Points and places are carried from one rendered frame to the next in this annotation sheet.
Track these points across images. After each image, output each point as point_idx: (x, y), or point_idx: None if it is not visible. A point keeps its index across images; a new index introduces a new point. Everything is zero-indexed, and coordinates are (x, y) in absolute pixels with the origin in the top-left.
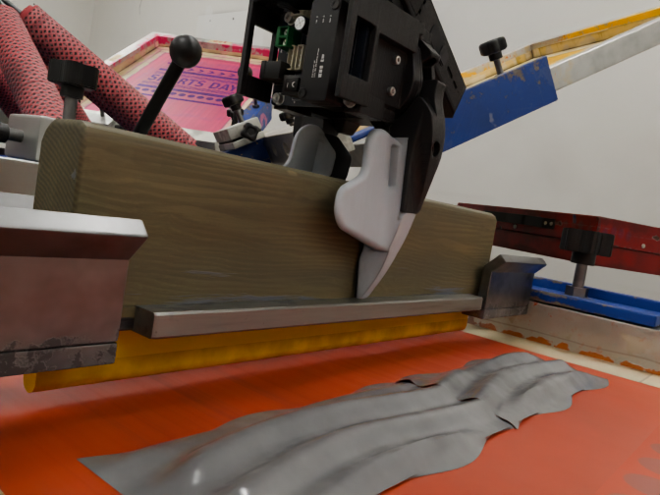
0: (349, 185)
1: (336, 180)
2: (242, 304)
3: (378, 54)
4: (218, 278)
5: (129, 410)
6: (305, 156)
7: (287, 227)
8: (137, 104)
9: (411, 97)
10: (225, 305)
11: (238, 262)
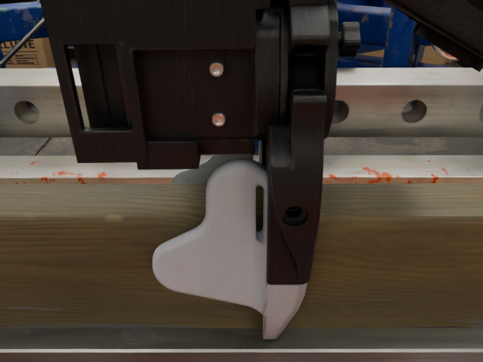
0: (169, 245)
1: (203, 212)
2: (70, 337)
3: (168, 72)
4: (47, 312)
5: None
6: None
7: (123, 270)
8: None
9: (264, 122)
10: (48, 339)
11: (65, 300)
